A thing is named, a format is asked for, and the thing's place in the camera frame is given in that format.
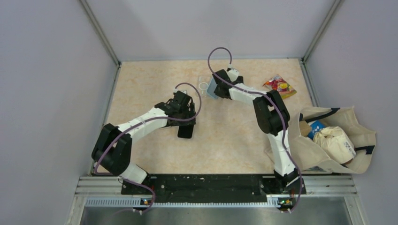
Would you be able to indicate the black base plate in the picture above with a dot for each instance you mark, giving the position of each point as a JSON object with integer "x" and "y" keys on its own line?
{"x": 213, "y": 188}

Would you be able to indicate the beige tote bag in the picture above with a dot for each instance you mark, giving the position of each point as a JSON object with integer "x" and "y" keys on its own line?
{"x": 310, "y": 157}

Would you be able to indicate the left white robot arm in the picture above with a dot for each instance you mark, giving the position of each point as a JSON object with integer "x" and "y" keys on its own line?
{"x": 112, "y": 150}

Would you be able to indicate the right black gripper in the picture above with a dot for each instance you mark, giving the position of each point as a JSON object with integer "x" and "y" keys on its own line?
{"x": 217, "y": 92}

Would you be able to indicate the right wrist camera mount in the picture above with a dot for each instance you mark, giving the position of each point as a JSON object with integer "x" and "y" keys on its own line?
{"x": 233, "y": 73}

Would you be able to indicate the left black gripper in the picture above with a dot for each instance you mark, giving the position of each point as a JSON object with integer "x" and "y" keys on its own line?
{"x": 191, "y": 106}

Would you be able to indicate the clear case with ring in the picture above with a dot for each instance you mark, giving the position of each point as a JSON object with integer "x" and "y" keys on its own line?
{"x": 203, "y": 83}

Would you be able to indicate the black phone white edge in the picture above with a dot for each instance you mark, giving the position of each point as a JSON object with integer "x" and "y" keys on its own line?
{"x": 185, "y": 132}

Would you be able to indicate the colourful snack packet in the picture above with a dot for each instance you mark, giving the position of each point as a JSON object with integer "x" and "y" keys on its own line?
{"x": 281, "y": 86}

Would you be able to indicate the white paper wrapped bundle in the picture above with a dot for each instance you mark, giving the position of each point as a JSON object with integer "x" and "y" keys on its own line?
{"x": 336, "y": 143}

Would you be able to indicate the grey slotted cable duct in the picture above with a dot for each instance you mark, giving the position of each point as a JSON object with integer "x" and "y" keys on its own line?
{"x": 137, "y": 202}

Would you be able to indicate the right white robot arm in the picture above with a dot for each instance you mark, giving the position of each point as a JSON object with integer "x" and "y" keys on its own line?
{"x": 272, "y": 118}

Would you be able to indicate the blue box in bag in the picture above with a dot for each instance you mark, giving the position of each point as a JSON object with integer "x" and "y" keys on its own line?
{"x": 316, "y": 126}

